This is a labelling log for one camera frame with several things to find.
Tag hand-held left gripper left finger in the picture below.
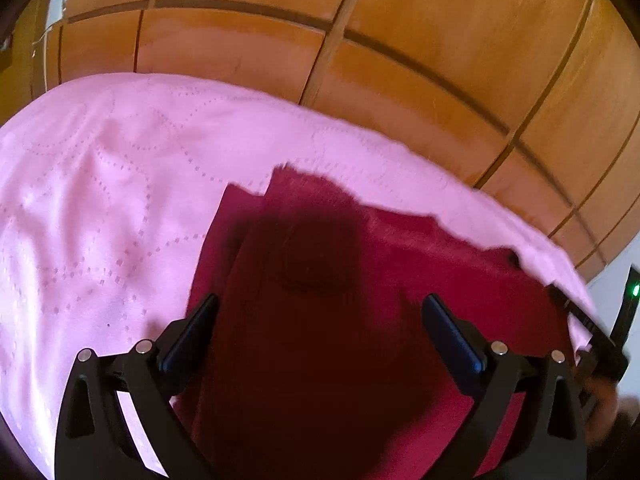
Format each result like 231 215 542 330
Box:
54 293 221 480

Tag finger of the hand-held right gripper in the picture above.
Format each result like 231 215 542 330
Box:
549 284 629 382

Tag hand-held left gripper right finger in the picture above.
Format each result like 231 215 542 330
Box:
421 293 587 480

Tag dark red embroidered shirt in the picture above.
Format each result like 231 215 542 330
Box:
172 164 577 480

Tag person's right hand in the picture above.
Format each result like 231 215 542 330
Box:
580 375 626 448

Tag pink quilted bedspread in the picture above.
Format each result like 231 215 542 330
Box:
0 72 603 480

